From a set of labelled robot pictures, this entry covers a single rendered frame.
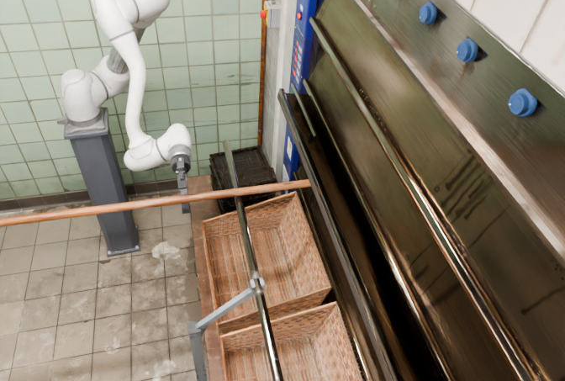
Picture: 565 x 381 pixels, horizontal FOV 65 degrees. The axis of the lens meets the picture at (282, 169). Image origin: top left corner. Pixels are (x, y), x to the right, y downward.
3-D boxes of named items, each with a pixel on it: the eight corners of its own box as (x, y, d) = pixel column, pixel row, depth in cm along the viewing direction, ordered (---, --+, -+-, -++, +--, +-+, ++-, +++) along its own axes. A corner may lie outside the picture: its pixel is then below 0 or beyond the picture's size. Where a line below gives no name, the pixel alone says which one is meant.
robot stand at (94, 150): (106, 232, 298) (65, 111, 229) (138, 226, 303) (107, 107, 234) (107, 257, 284) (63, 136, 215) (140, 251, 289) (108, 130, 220)
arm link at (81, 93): (59, 113, 219) (44, 74, 204) (90, 97, 230) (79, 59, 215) (79, 126, 213) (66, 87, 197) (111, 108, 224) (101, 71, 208)
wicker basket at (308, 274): (293, 224, 239) (297, 188, 220) (325, 320, 200) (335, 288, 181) (202, 239, 228) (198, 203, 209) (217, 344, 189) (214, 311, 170)
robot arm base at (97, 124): (59, 113, 228) (55, 104, 224) (105, 108, 233) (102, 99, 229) (57, 135, 215) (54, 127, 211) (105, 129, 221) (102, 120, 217)
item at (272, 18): (277, 18, 229) (277, -1, 222) (281, 28, 222) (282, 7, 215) (262, 19, 227) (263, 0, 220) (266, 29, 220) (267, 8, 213)
